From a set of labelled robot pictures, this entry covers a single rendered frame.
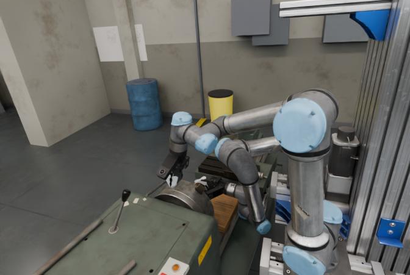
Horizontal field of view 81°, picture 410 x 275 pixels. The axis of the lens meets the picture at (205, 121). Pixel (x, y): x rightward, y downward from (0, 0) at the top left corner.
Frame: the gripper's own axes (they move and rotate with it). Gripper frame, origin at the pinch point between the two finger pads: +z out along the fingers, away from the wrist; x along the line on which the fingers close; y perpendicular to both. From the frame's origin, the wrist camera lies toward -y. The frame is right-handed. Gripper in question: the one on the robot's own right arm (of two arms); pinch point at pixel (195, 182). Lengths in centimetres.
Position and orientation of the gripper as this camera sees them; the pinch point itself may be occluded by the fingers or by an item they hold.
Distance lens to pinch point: 147.6
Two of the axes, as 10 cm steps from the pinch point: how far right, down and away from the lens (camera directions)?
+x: -0.7, -9.2, -3.9
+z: -8.9, -1.2, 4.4
